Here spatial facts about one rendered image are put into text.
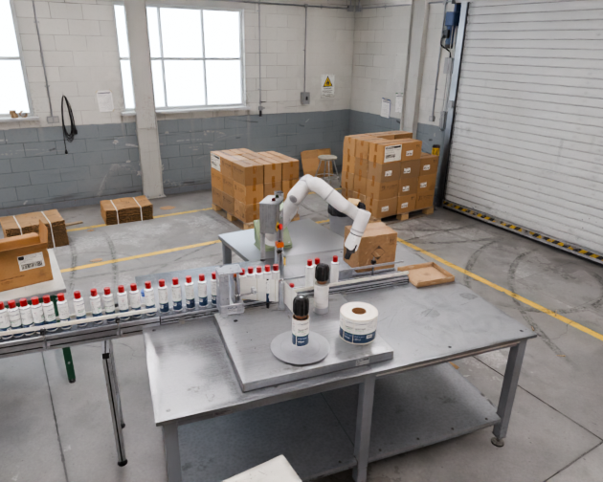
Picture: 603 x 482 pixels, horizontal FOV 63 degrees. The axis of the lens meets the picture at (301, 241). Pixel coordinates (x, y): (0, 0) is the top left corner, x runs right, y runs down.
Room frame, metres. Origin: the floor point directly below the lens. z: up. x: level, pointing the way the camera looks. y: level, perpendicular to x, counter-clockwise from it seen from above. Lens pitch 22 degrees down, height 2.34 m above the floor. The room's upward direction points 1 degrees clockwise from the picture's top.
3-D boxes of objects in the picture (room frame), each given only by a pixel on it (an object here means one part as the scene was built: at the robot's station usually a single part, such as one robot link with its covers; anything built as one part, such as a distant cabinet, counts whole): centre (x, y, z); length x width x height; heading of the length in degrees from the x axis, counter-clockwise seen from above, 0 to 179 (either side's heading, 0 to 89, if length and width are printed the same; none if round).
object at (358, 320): (2.28, -0.31, 0.95); 0.20 x 0.20 x 0.14
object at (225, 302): (2.53, 0.41, 1.01); 0.14 x 0.13 x 0.26; 111
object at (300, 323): (2.14, 0.00, 1.04); 0.09 x 0.09 x 0.29
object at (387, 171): (7.00, -1.26, 0.57); 1.20 x 0.85 x 1.14; 124
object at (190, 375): (2.72, -0.10, 0.82); 2.10 x 1.50 x 0.02; 111
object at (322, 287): (2.53, -0.12, 1.03); 0.09 x 0.09 x 0.30
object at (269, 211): (2.80, 0.18, 1.38); 0.17 x 0.10 x 0.19; 166
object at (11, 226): (5.57, 3.26, 0.16); 0.65 x 0.54 x 0.32; 126
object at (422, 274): (3.12, -0.88, 0.85); 0.30 x 0.26 x 0.04; 111
